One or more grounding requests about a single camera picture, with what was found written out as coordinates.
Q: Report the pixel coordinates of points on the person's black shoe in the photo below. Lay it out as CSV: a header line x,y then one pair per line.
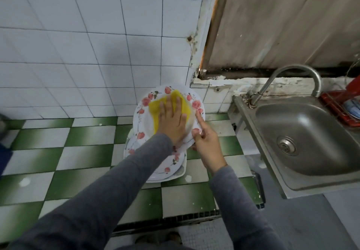
x,y
172,237
147,238

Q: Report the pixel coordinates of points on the glass jar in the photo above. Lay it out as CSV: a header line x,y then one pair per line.
x,y
3,128

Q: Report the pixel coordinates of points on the stainless steel sink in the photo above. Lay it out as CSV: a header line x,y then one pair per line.
x,y
315,140

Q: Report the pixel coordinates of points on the person's right forearm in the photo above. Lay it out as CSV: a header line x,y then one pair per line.
x,y
244,213

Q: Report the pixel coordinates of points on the person's left hand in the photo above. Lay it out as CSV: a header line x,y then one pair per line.
x,y
171,122

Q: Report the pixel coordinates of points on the blue plastic box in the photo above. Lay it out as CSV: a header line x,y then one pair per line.
x,y
4,158

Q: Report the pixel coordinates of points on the metal faucet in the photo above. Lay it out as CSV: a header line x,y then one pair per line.
x,y
264,87

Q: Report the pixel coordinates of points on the person's right hand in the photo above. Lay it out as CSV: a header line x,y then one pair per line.
x,y
209,148

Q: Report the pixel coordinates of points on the white bowl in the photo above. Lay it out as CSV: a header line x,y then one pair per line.
x,y
353,109

